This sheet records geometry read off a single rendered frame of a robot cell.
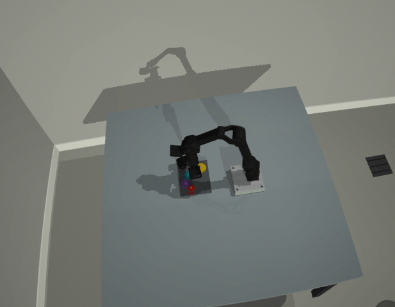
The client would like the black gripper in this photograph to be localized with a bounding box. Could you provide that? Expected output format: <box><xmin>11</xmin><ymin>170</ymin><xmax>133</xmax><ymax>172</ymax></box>
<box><xmin>186</xmin><ymin>156</ymin><xmax>202</xmax><ymax>180</ymax></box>

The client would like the yellow gear with black stripe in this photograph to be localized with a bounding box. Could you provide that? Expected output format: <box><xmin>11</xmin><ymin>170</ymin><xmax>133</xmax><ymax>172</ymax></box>
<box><xmin>197</xmin><ymin>163</ymin><xmax>206</xmax><ymax>173</ymax></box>

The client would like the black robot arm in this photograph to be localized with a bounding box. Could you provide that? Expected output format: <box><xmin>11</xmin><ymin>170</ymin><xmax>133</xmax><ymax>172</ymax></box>
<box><xmin>170</xmin><ymin>125</ymin><xmax>260</xmax><ymax>181</ymax></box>

